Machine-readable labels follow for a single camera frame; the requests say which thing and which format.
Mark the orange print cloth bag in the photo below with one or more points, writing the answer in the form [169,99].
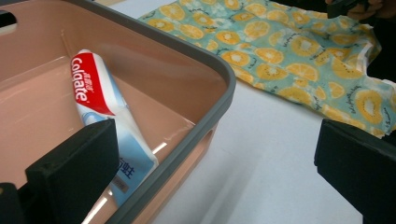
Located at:
[280,46]

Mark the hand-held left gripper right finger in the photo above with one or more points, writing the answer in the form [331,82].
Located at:
[361,168]

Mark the red and white toothpaste tube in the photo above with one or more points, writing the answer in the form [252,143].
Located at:
[93,84]

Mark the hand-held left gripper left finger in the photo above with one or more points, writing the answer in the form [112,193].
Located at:
[74,168]

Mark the orange plastic tray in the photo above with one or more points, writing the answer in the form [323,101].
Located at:
[162,65]

